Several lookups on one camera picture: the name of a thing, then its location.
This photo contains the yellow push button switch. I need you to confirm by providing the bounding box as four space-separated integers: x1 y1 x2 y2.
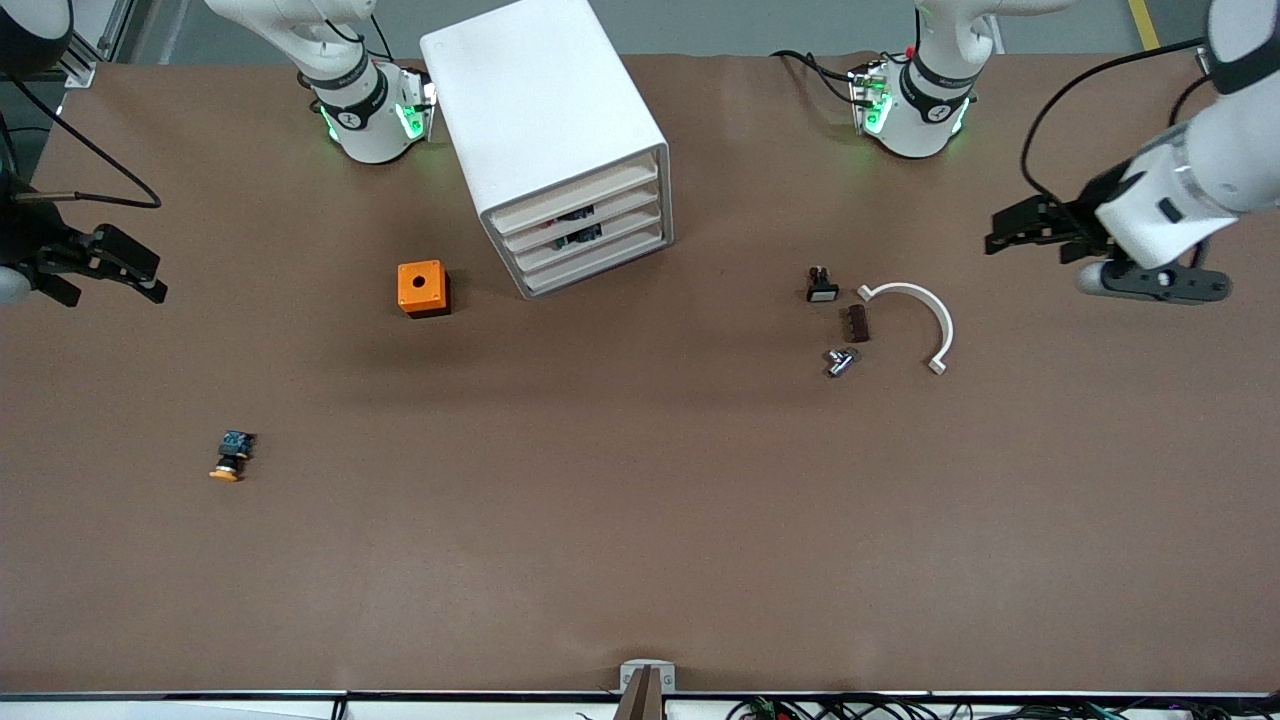
207 429 258 484

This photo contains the white drawer holding yellow button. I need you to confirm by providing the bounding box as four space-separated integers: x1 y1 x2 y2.
485 150 666 233

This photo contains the white drawer holding green button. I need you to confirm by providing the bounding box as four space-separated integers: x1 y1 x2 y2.
505 205 669 277

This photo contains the white drawer holding red button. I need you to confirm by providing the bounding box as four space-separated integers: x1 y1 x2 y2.
495 180 666 256

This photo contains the white drawer cabinet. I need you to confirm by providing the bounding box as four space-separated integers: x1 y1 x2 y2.
420 0 676 301

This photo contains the orange box with hole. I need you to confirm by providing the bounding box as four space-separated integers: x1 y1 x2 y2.
397 260 452 319

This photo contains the brown table cover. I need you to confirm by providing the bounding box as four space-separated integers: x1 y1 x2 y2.
0 50 1280 697

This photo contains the white curved plastic bracket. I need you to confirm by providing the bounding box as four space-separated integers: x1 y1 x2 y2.
857 282 955 377

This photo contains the black left base cable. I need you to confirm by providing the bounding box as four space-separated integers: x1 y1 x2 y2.
770 48 867 107

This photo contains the black base cable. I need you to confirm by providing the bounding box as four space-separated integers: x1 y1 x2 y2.
296 12 403 93
770 48 867 107

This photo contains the black right base cable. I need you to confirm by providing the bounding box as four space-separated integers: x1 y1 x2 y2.
296 12 403 93

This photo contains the white table edge rail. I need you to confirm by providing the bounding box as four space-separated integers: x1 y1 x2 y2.
0 690 1280 720

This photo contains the bundle of table-edge cables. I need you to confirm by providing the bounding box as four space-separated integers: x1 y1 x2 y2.
725 694 1280 720

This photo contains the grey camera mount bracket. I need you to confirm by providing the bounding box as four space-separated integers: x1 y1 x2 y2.
612 660 677 720

